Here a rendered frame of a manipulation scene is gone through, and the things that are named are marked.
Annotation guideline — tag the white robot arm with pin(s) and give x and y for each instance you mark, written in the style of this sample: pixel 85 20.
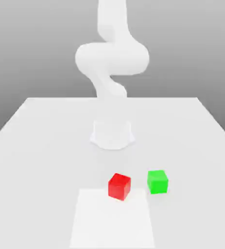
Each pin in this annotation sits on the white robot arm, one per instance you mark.
pixel 112 58

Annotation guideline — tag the small red cube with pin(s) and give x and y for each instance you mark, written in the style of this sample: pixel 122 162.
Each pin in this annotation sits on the small red cube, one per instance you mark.
pixel 119 187

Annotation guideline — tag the small green cube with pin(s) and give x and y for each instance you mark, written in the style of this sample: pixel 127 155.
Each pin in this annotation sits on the small green cube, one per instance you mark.
pixel 157 182

